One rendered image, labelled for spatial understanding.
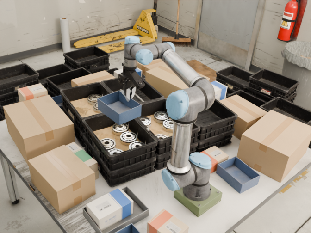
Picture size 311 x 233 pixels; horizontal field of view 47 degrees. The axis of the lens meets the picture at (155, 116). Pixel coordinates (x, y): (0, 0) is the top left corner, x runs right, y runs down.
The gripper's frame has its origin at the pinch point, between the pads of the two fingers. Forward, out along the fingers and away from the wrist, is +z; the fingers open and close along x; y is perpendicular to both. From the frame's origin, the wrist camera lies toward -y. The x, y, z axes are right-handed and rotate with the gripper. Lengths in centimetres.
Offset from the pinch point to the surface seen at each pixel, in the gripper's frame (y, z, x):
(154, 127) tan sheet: 1.9, 27.1, -23.6
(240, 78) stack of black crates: 66, 58, -209
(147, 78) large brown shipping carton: 54, 23, -61
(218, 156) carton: -38, 31, -41
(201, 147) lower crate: -25, 33, -41
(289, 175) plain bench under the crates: -71, 37, -71
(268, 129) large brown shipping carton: -48, 17, -73
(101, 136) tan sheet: 14.0, 29.4, 8.1
